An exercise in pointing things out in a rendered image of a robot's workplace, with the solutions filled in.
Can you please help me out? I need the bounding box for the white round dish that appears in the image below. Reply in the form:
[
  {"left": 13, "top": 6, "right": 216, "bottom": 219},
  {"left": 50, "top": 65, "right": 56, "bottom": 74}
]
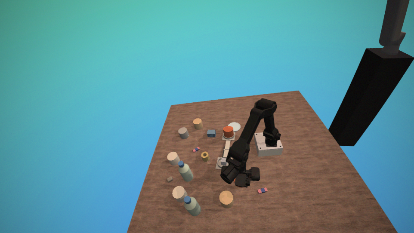
[{"left": 228, "top": 122, "right": 241, "bottom": 132}]

